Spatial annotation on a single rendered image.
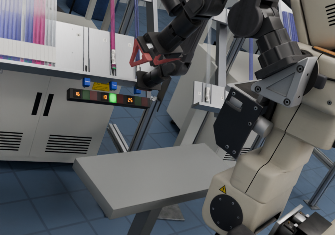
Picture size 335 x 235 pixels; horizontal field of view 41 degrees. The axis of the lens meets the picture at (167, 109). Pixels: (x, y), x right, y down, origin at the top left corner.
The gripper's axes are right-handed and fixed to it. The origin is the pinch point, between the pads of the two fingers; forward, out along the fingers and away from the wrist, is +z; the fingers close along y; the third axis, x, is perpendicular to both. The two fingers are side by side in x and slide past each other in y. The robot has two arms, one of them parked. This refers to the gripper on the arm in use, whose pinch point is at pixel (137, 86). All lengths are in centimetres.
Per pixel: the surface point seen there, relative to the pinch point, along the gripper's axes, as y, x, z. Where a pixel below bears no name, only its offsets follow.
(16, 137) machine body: 31, 12, 60
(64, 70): 30.6, -1.5, -0.5
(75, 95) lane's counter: 24.9, 6.2, 2.5
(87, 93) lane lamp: 20.2, 5.0, 2.4
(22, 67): 44.7, -1.0, 1.4
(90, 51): 19.6, -11.7, 1.7
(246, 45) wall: -302, -169, 248
